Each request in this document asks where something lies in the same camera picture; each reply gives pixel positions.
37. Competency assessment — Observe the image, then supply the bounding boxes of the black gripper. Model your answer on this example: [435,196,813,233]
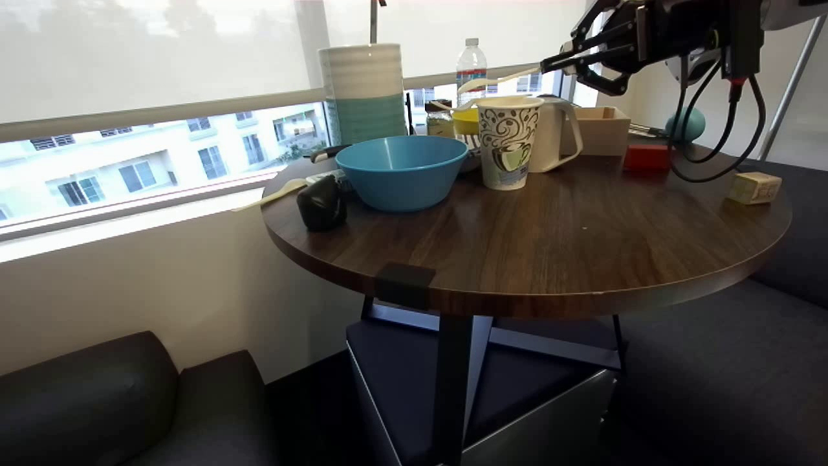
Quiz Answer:
[540,0,721,98]

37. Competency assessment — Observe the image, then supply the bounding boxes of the patterned paper cup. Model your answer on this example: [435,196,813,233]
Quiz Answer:
[476,97,543,195]

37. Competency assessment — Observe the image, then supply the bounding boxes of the cream open box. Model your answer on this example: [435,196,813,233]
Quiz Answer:
[573,107,633,160]

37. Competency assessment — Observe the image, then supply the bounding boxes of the teal ball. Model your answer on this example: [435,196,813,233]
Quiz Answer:
[665,107,708,146]

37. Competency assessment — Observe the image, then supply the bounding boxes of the white plastic pitcher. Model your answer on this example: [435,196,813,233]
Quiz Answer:
[524,97,585,176]

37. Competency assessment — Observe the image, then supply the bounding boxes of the orange red block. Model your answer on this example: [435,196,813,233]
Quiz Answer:
[620,143,673,181]

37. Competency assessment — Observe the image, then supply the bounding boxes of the clear water bottle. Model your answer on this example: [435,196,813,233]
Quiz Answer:
[454,37,492,112]

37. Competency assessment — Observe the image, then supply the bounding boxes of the yellow bowl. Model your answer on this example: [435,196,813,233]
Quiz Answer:
[449,107,481,139]

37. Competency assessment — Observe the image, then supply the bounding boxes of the grey metal pole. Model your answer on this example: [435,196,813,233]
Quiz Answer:
[758,23,822,164]

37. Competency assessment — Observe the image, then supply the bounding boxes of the white roller blind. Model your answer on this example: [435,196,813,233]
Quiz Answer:
[321,0,598,84]
[0,0,313,128]

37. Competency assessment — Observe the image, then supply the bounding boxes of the small wooden block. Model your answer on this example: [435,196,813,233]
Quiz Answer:
[721,168,783,207]

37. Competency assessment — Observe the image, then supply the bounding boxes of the spice jar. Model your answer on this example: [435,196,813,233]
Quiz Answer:
[422,98,458,139]

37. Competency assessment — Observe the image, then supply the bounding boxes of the thin bent rod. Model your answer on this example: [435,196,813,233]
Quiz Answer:
[368,0,387,47]

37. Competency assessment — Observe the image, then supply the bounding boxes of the blue plastic bowl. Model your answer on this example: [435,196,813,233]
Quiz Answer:
[334,133,472,216]

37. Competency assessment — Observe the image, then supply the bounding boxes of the white teal ribbed container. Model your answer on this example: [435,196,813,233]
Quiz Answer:
[318,41,409,148]

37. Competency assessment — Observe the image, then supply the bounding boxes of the black tape patch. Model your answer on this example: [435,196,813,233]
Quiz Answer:
[375,261,437,310]

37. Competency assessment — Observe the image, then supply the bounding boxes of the dark grey sofa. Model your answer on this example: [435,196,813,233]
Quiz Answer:
[602,156,828,466]

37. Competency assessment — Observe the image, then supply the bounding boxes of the black rounded object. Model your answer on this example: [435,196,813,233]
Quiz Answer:
[295,173,349,233]

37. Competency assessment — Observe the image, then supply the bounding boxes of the dark metal table base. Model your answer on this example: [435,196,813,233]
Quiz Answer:
[358,293,628,466]

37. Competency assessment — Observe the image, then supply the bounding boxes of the black leather armchair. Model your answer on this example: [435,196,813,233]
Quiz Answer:
[0,330,278,466]

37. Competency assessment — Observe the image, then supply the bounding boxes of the black cable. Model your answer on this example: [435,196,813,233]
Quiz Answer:
[665,55,721,167]
[666,75,770,187]

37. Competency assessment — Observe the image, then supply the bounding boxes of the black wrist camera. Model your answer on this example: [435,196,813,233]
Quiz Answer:
[719,0,765,84]

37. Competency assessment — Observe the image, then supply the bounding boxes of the white window frame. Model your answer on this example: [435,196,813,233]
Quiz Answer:
[0,0,604,243]

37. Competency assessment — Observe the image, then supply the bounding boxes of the black utensil handle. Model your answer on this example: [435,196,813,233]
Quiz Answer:
[308,143,351,167]

